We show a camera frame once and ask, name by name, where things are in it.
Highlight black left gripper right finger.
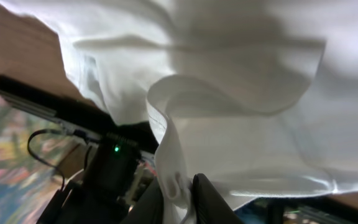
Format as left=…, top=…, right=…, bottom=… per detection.
left=191, top=174, right=243, bottom=224

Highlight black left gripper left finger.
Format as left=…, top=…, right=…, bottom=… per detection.
left=121, top=178, right=163, bottom=224

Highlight white t-shirt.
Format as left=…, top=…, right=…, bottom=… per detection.
left=2, top=0, right=358, bottom=223

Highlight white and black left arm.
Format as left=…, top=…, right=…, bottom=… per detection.
left=38, top=139, right=241, bottom=223

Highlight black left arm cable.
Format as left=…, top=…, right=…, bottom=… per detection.
left=26, top=128, right=88, bottom=191

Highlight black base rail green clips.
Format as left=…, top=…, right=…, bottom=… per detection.
left=0, top=75, right=158, bottom=154

